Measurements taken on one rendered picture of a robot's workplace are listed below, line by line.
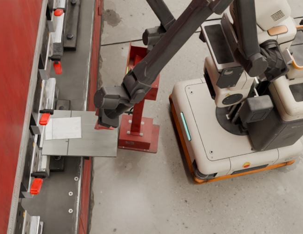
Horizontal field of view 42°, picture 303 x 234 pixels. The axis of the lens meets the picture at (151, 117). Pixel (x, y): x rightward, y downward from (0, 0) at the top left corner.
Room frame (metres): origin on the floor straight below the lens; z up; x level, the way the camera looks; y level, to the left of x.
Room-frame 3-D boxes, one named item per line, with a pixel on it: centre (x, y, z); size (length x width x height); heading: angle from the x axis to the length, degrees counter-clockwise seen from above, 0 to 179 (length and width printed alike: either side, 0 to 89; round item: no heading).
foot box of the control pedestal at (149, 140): (1.07, 0.05, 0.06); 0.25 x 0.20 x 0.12; 95
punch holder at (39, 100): (0.53, 0.38, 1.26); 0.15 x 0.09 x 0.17; 11
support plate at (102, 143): (0.58, 0.24, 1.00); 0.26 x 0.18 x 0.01; 101
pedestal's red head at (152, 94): (1.07, 0.08, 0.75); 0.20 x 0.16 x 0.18; 5
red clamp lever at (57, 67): (0.72, 0.35, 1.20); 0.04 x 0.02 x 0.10; 101
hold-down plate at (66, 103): (0.60, 0.34, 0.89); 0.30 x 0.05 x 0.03; 11
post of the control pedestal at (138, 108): (1.07, 0.08, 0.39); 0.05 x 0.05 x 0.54; 5
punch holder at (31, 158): (0.33, 0.34, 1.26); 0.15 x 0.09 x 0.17; 11
